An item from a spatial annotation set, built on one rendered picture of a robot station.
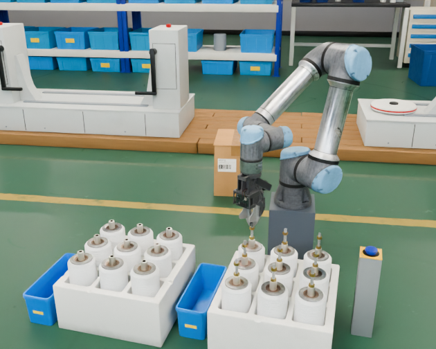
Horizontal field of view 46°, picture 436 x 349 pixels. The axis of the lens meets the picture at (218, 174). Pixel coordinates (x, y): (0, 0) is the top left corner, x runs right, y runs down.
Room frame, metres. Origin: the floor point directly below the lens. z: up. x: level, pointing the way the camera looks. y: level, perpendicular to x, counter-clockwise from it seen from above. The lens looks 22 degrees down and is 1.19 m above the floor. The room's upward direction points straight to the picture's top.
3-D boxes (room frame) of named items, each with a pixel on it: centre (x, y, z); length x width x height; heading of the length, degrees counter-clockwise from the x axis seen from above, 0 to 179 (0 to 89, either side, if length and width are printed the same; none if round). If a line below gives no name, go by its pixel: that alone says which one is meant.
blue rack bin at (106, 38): (6.49, 1.32, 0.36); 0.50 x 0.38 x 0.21; 170
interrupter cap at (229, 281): (1.38, -0.06, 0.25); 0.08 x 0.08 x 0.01
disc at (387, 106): (3.41, -1.20, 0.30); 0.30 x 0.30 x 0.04
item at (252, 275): (1.49, -0.09, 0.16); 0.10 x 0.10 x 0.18
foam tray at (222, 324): (1.46, -0.20, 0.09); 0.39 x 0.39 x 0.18; 74
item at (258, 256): (1.61, -0.12, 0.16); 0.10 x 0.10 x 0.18
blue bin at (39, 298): (1.63, 0.60, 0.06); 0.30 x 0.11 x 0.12; 164
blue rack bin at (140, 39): (6.41, 0.82, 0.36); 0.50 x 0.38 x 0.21; 171
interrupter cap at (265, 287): (1.35, -0.17, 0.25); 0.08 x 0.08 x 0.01
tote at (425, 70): (5.56, -2.35, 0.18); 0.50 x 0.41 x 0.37; 176
